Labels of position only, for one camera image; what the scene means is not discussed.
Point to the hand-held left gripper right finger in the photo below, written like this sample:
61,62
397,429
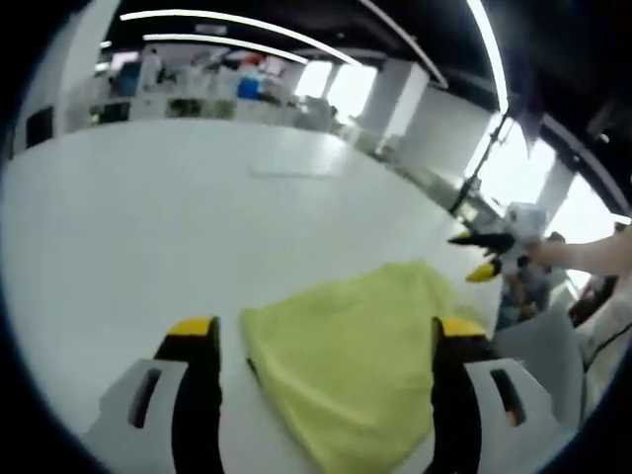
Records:
451,405

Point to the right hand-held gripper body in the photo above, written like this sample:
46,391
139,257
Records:
523,232

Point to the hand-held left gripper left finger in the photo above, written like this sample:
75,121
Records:
197,405

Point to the yellow blue grey garment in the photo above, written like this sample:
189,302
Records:
355,355

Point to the grey panel on stand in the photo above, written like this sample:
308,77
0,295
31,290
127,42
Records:
530,118

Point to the person's white printed shirt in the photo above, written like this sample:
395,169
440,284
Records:
612,316

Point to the straight ceiling light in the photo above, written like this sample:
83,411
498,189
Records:
491,54

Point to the blue container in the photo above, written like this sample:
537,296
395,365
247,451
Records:
248,89

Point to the white counter with cabinets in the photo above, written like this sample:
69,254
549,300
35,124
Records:
197,108

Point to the long curved ceiling light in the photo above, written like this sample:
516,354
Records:
227,45
237,27

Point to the white square pillar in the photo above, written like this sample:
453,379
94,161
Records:
89,64

